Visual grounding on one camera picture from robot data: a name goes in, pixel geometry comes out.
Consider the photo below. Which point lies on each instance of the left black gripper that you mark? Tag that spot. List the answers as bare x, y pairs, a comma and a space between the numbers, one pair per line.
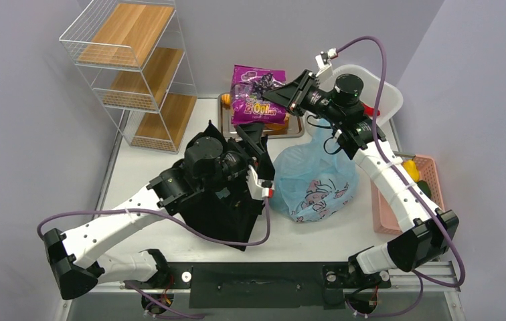
247, 159

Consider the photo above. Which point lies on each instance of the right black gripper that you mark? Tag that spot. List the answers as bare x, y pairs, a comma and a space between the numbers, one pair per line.
288, 96

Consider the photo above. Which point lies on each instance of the black fabric tote bag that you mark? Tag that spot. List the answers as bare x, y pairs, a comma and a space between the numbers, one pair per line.
223, 213

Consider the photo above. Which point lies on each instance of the purple snack packet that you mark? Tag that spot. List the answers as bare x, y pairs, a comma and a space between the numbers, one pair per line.
247, 87

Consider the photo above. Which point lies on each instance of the blue printed plastic bag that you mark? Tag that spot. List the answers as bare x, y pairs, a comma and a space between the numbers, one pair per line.
313, 181

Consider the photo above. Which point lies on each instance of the yellow pear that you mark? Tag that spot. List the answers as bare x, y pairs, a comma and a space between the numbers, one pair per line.
412, 169

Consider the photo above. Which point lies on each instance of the red chili pepper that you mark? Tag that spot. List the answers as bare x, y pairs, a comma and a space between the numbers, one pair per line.
368, 110

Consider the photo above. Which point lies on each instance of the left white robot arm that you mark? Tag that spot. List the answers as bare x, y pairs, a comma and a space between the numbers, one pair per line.
80, 258

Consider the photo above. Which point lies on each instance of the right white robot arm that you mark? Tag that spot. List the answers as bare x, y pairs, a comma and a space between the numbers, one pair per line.
427, 230

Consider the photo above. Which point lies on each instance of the steel tray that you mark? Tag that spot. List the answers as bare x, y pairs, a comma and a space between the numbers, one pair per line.
294, 129

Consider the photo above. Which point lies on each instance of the row of orange crackers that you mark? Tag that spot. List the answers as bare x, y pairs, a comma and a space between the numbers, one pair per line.
225, 100

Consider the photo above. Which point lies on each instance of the pink plastic basket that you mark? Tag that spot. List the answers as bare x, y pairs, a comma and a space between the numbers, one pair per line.
384, 220

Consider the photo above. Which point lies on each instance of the dark green avocado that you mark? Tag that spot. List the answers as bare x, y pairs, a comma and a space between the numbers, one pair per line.
425, 188

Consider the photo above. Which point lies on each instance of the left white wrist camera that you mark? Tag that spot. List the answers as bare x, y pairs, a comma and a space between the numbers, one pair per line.
259, 189

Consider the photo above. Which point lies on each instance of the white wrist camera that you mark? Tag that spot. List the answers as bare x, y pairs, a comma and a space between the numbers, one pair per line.
323, 60
259, 189

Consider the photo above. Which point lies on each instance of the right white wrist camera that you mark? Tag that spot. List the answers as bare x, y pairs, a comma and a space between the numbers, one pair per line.
323, 60

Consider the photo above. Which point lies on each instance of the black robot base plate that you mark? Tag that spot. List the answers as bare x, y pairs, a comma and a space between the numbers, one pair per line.
265, 284

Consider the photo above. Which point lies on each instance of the white wire wooden shelf rack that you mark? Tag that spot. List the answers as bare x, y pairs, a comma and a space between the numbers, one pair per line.
133, 56

